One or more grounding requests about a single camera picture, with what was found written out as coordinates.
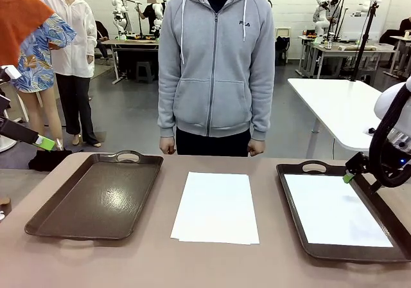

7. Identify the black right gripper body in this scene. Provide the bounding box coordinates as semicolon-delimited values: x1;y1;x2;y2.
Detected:
384;154;411;175

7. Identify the white A4 paper sheet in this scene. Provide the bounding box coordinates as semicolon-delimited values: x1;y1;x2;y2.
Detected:
179;174;260;246
284;174;394;248
170;171;252;246

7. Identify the grey sleeved right forearm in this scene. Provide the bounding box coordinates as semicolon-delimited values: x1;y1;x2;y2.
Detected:
157;75;178;138

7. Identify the grey sleeved left forearm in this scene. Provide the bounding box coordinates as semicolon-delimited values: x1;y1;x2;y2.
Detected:
249;75;276;141

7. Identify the person's left hand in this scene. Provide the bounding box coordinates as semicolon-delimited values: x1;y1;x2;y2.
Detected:
247;139;267;157

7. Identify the person's right hand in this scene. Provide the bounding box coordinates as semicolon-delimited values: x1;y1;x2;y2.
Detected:
159;136;177;156

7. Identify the white round stand base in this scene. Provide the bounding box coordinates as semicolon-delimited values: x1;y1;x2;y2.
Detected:
0;134;17;154

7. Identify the black cloth heap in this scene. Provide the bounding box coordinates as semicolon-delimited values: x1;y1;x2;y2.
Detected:
28;148;73;172

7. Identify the white side table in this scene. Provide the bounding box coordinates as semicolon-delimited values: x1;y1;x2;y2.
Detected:
287;77;386;159

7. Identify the brown plastic serving tray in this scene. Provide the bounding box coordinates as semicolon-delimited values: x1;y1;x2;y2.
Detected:
24;149;164;241
275;160;411;264

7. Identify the figure in white jacket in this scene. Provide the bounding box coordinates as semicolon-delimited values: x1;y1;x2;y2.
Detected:
40;0;102;149

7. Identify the grey background work table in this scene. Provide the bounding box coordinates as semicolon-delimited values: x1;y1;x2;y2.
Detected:
297;35;396;79

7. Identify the black tripod pole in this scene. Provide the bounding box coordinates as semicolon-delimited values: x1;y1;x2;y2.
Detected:
349;0;381;82

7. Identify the background person in black jacket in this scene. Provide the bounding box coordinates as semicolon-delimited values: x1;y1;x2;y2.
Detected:
95;20;110;60

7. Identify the background person dressed in black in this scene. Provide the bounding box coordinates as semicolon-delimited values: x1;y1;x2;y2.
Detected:
378;18;411;44

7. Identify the black bag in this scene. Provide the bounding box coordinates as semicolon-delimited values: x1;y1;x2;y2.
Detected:
276;35;291;66

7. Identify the grey plastic stool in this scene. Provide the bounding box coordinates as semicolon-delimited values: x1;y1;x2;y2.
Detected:
136;61;155;84

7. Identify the wooden background work table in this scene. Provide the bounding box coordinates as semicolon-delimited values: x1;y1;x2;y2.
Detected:
100;38;161;86

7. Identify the black boom stand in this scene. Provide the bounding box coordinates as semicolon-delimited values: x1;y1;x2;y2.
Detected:
327;0;351;43

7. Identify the person in grey hoodie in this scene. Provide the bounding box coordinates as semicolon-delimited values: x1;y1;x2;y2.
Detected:
157;0;276;157

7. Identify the background person in black shirt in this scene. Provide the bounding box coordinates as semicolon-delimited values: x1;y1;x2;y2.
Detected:
137;0;161;35

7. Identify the black corrugated cable conduit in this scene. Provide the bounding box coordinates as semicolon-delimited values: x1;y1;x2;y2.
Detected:
368;82;411;188

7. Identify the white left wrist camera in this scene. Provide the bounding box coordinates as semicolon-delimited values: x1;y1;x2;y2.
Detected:
0;65;21;83

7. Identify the thin black camera stand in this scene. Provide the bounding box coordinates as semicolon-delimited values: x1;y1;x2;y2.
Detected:
124;0;144;40

